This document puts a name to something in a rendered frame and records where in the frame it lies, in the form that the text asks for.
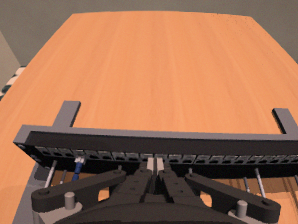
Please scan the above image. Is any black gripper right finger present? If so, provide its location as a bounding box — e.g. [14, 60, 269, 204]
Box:
[154, 158, 281, 224]

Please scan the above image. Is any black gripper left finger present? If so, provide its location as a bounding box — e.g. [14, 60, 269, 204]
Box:
[31, 158, 155, 224]

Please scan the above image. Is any blue patch cord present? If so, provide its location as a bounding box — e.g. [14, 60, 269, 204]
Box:
[72, 174, 79, 181]

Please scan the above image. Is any dark grey patch panel rack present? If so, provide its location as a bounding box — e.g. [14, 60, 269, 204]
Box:
[12, 100, 298, 224]

